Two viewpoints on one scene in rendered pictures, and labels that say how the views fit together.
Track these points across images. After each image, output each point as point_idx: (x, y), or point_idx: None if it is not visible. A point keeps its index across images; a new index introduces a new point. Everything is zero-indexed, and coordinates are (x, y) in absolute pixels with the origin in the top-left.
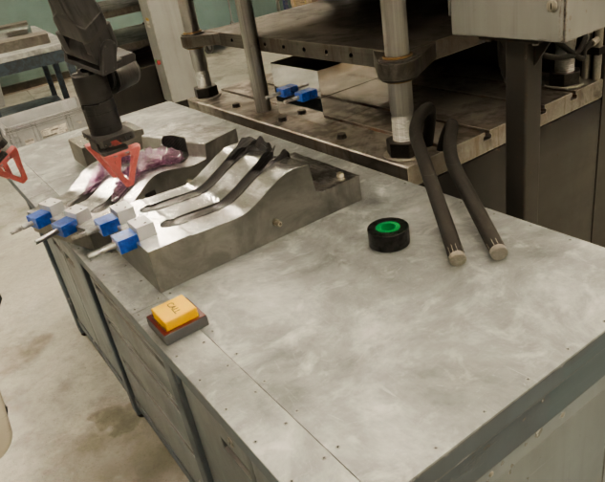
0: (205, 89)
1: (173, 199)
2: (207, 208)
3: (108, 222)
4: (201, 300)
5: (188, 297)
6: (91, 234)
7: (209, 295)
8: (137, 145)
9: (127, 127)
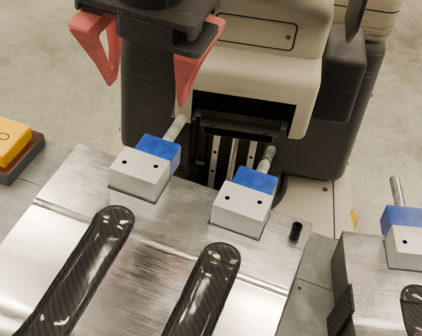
0: None
1: (209, 323)
2: (79, 307)
3: (234, 177)
4: None
5: (24, 201)
6: (339, 242)
7: None
8: (70, 19)
9: (102, 0)
